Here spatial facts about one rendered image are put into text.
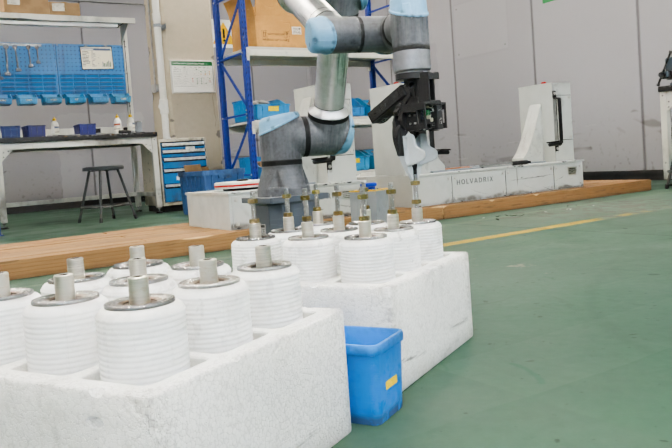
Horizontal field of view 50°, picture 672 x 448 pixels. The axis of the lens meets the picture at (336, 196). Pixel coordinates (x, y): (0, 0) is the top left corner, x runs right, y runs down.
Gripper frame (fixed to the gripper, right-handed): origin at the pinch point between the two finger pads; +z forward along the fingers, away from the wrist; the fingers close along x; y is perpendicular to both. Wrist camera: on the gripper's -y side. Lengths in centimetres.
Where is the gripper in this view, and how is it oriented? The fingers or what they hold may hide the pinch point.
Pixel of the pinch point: (411, 173)
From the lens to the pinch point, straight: 146.8
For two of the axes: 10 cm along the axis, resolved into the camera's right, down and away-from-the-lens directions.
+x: 6.9, -0.9, 7.2
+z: 0.7, 10.0, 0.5
